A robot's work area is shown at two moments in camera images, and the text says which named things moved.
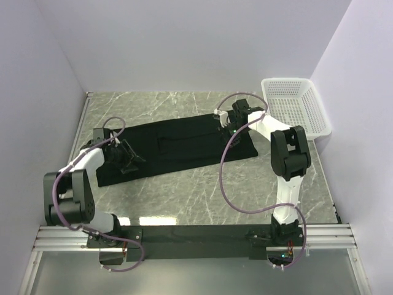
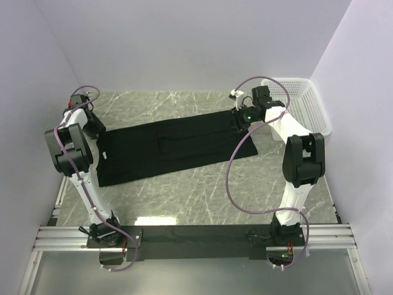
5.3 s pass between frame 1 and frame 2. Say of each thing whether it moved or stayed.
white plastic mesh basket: stayed
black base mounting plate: stayed
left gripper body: moved
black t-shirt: stayed
